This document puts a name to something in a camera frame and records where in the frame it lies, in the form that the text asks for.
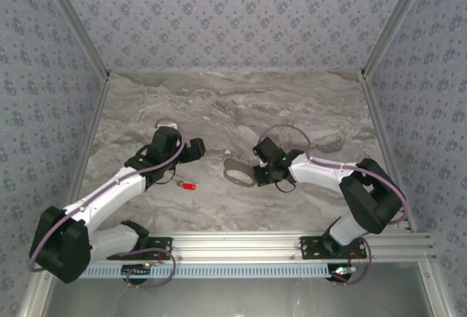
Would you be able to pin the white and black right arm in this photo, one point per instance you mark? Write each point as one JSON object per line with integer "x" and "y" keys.
{"x": 321, "y": 174}

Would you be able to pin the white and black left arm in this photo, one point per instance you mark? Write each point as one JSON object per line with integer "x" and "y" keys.
{"x": 109, "y": 194}

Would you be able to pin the small black circuit board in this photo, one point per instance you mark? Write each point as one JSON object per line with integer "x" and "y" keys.
{"x": 135, "y": 270}
{"x": 341, "y": 271}

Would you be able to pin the grey metal sheet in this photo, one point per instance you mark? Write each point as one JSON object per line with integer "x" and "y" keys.
{"x": 237, "y": 298}

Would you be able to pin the aluminium side rail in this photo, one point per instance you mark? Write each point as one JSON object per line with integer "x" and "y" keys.
{"x": 90, "y": 130}
{"x": 381, "y": 130}

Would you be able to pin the aluminium back rail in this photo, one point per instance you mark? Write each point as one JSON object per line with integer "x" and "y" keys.
{"x": 237, "y": 71}

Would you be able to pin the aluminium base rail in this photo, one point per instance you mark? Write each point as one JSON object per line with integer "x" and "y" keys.
{"x": 237, "y": 245}

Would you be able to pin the aluminium corner post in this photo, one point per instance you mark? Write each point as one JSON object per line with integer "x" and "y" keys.
{"x": 74, "y": 21}
{"x": 396, "y": 21}

